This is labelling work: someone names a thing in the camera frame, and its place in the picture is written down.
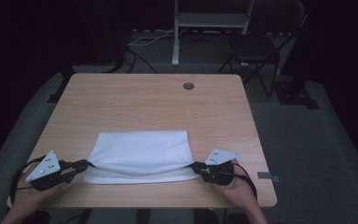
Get black folding chair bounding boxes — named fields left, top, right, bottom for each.
left=218, top=0, right=308, bottom=98

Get black stand base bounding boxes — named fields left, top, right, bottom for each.
left=274, top=31, right=321, bottom=110

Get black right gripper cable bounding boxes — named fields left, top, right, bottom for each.
left=232, top=161, right=259, bottom=201

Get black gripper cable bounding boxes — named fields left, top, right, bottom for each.
left=232, top=161, right=259, bottom=201
left=9, top=155, right=46, bottom=204

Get white floor cable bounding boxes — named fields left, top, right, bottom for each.
left=127, top=27, right=176, bottom=47

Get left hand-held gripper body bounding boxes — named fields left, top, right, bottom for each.
left=25, top=150, right=76, bottom=191

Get grey metal stand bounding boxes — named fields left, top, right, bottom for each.
left=171, top=0, right=255, bottom=67

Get black floor cable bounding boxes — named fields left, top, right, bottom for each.
left=125, top=46, right=158, bottom=75

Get person's left hand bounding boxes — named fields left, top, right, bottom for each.
left=12, top=181, right=69, bottom=218

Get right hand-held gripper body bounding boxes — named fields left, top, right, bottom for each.
left=200, top=147, right=241, bottom=187

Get white printed tank top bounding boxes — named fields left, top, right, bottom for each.
left=82, top=130, right=200, bottom=185

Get person's right hand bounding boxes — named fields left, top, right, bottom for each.
left=211, top=158, right=256, bottom=204

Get grey tape piece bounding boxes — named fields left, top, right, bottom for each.
left=256, top=171, right=280, bottom=183

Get person's grey trousers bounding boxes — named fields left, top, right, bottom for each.
left=87, top=208, right=197, bottom=224

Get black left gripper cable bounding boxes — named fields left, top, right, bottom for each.
left=9, top=155, right=46, bottom=204

